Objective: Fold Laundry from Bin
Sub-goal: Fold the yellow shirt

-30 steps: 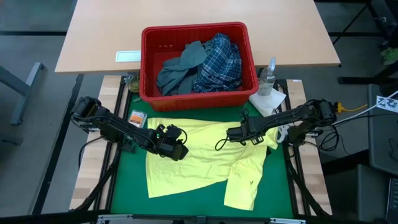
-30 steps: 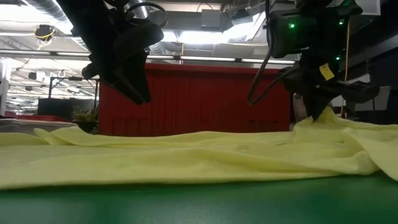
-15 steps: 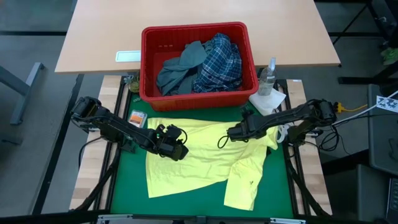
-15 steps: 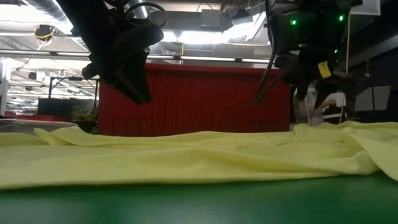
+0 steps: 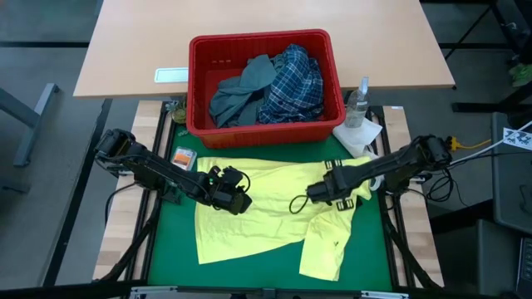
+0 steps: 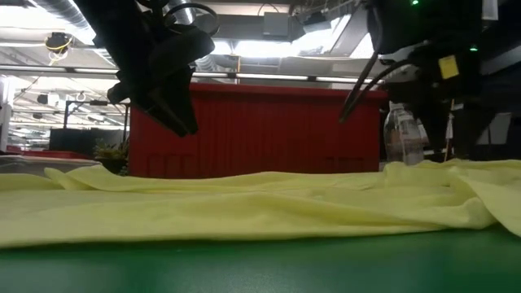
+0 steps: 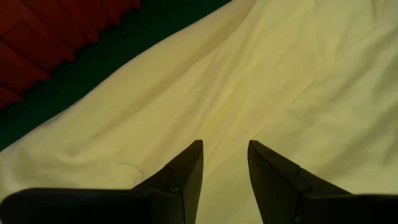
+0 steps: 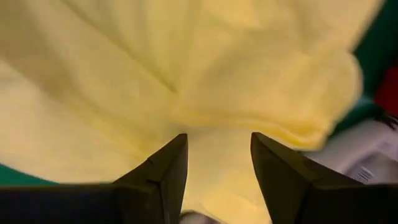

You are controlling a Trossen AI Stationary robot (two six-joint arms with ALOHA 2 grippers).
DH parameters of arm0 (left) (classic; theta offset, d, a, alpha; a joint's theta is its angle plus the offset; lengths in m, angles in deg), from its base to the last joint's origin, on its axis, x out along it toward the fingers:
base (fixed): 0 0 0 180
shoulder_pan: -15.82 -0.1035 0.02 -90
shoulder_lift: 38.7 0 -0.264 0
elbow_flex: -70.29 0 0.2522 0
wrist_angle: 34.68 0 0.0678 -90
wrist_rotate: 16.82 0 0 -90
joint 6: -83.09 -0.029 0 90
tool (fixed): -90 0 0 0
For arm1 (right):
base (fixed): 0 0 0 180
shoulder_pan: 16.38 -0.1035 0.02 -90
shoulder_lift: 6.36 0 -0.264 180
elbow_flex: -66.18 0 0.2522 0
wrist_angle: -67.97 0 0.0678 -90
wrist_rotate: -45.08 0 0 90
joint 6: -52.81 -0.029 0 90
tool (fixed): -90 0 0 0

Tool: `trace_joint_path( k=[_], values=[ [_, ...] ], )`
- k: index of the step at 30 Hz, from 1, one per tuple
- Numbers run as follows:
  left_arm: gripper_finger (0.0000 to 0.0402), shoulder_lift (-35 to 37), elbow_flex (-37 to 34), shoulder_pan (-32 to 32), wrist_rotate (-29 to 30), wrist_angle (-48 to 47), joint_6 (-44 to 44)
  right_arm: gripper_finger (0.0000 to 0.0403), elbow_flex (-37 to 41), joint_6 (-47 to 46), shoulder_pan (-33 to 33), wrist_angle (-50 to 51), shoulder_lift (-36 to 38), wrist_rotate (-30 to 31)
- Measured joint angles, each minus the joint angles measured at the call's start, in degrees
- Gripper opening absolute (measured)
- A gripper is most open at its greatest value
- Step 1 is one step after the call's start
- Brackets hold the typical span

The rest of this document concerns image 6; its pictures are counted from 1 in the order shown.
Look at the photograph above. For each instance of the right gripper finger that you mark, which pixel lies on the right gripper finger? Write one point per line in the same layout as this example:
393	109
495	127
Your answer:
466	134
439	130

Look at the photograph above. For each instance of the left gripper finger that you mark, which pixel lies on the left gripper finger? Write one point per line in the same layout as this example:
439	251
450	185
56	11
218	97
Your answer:
183	97
163	114

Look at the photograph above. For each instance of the yellow shirt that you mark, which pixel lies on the yellow shirt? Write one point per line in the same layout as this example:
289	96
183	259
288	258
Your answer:
244	207

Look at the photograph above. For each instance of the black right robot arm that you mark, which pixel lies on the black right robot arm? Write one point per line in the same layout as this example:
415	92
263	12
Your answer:
427	24

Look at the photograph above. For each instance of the red plastic laundry bin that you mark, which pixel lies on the red plastic laundry bin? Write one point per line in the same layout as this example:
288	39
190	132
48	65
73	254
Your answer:
264	130

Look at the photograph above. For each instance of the clear plastic spray bottle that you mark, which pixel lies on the clear plastic spray bottle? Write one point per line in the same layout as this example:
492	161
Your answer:
401	138

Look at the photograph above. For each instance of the small potted plant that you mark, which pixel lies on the small potted plant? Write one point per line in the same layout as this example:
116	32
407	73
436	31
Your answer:
110	154

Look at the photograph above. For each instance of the dark partition panel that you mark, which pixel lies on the dark partition panel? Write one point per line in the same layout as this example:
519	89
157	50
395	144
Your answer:
81	140

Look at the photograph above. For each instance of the green table mat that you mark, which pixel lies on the green table mat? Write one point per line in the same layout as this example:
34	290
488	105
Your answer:
244	268

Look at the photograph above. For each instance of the corrugated silver ventilation duct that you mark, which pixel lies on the corrugated silver ventilation duct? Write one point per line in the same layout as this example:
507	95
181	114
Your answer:
69	16

